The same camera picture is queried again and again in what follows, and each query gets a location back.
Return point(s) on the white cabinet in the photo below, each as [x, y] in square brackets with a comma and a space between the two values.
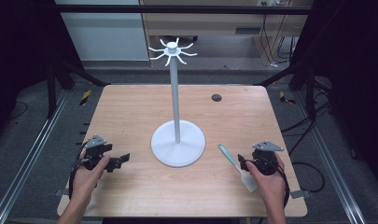
[105, 34]

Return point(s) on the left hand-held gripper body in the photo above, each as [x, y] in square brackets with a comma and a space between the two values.
[95, 149]

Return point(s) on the wooden background desk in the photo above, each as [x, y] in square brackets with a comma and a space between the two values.
[214, 31]

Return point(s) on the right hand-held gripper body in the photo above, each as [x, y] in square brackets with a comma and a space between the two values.
[266, 155]

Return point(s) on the person's right hand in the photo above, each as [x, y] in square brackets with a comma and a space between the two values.
[267, 185]

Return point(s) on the black table grommet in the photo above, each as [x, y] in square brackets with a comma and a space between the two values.
[216, 97]

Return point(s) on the white hook stand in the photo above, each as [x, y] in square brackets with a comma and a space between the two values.
[178, 144]

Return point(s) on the black metal frame stand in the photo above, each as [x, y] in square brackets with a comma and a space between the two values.
[56, 77]
[305, 74]

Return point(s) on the person's left hand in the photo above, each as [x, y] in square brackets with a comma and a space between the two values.
[87, 179]

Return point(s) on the grey metal table bracket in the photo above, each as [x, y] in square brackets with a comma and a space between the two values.
[61, 192]
[300, 193]

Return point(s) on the yellow black hazard tape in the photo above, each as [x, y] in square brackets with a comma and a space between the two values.
[285, 97]
[85, 97]

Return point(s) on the black horizontal frame bar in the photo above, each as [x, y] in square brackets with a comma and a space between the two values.
[183, 9]

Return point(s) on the aluminium floor rail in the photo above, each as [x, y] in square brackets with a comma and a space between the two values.
[329, 165]
[28, 155]

